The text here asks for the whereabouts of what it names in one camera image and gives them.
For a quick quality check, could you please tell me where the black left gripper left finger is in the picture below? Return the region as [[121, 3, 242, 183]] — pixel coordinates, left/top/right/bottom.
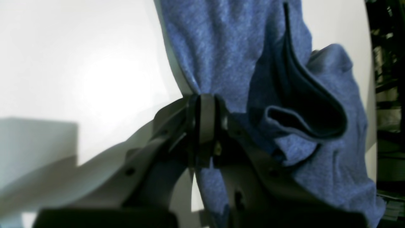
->
[[33, 95, 199, 228]]

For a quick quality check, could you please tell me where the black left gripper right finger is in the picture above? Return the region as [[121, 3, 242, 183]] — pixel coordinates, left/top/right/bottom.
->
[[199, 94, 367, 228]]

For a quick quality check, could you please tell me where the blue t-shirt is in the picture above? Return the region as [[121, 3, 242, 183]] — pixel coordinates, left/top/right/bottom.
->
[[160, 0, 386, 228]]

